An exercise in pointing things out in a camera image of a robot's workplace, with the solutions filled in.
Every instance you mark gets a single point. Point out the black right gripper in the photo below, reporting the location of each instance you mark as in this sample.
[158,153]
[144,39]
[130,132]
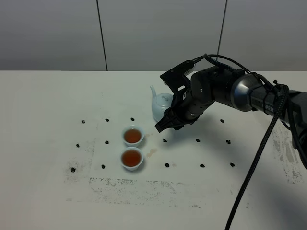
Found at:
[185,111]

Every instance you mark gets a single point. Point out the light blue porcelain teapot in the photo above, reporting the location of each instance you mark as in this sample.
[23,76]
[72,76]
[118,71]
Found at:
[160,103]

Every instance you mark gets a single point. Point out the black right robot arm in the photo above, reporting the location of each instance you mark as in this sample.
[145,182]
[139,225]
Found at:
[236,89]

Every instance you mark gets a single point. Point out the far light blue teacup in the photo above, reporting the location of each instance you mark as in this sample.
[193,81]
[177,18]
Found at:
[132,136]

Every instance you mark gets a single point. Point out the light blue teacup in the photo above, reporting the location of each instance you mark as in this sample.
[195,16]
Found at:
[132,136]
[131,158]

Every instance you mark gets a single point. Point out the near light blue teacup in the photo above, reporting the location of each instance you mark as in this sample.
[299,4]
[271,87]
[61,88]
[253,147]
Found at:
[131,158]

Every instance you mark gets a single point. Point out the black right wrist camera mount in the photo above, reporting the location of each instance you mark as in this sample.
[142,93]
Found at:
[177,76]

